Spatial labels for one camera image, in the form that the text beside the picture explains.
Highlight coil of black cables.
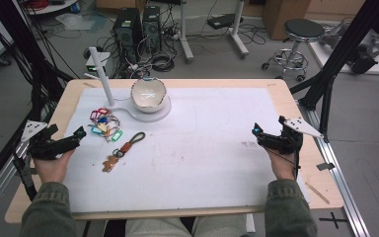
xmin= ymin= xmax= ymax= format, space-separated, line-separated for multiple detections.
xmin=150 ymin=51 xmax=177 ymax=73

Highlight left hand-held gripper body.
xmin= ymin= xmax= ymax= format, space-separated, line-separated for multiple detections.
xmin=20 ymin=119 xmax=81 ymax=161

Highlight brown cardboard box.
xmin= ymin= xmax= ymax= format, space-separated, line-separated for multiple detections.
xmin=262 ymin=0 xmax=312 ymax=41

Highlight brown leather keychain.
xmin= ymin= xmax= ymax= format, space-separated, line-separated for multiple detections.
xmin=101 ymin=130 xmax=147 ymax=174

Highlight white desk leg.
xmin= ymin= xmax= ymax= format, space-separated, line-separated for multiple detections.
xmin=228 ymin=0 xmax=250 ymax=60
xmin=177 ymin=0 xmax=195 ymax=64

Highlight black tape piece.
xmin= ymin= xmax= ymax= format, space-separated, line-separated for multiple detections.
xmin=316 ymin=161 xmax=337 ymax=172

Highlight thin wooden stick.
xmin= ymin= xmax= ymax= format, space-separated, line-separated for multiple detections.
xmin=304 ymin=182 xmax=331 ymax=205

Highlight black metal frame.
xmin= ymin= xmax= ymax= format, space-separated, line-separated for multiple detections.
xmin=289 ymin=0 xmax=379 ymax=144
xmin=0 ymin=0 xmax=75 ymax=198

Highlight person's left hand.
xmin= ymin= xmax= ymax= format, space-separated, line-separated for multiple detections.
xmin=33 ymin=147 xmax=77 ymax=185

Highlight large black computer tower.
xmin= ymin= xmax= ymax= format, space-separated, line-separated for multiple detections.
xmin=113 ymin=7 xmax=143 ymax=64

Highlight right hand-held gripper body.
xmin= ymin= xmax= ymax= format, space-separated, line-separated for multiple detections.
xmin=257 ymin=115 xmax=324 ymax=156

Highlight white ceramic bowl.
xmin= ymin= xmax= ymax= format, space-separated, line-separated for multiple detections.
xmin=130 ymin=76 xmax=168 ymax=115

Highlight flat black box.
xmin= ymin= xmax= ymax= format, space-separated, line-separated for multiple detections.
xmin=206 ymin=13 xmax=245 ymax=31

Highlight clear plastic sheet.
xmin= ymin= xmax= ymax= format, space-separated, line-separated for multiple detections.
xmin=55 ymin=12 xmax=109 ymax=33

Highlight black round stool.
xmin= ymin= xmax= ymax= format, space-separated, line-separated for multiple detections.
xmin=261 ymin=18 xmax=326 ymax=83

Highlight white table mat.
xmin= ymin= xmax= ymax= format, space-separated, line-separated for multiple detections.
xmin=62 ymin=86 xmax=311 ymax=213

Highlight aluminium rail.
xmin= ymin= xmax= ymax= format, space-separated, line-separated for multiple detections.
xmin=297 ymin=98 xmax=372 ymax=237
xmin=0 ymin=140 xmax=32 ymax=225

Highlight white key stand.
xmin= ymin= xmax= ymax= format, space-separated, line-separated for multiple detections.
xmin=84 ymin=45 xmax=173 ymax=123

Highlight person's right hand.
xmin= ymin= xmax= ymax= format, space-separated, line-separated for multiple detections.
xmin=265 ymin=146 xmax=299 ymax=182

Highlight person's legs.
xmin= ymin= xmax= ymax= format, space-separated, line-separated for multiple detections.
xmin=124 ymin=214 xmax=249 ymax=237

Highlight right hand-held gripper cable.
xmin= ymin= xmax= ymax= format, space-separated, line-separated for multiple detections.
xmin=265 ymin=144 xmax=301 ymax=181

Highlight round white table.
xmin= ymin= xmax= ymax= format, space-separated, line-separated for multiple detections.
xmin=22 ymin=0 xmax=80 ymax=16

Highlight small black computer tower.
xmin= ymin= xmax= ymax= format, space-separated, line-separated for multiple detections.
xmin=141 ymin=5 xmax=163 ymax=53

